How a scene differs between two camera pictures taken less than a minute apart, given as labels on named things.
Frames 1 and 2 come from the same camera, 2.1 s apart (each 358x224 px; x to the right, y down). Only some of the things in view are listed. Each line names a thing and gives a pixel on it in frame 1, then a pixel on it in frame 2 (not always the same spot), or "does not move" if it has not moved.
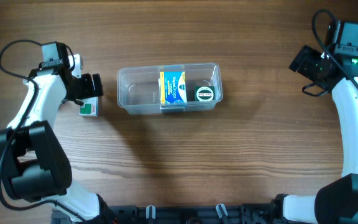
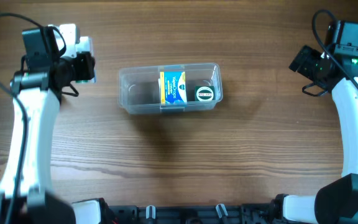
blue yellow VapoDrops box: x=173 y=88 does not move
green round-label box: x=204 y=93 does not move
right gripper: x=301 y=59 does not move
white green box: x=91 y=107 to x=86 y=45
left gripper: x=91 y=86 to x=86 y=66
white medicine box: x=159 y=86 does not move
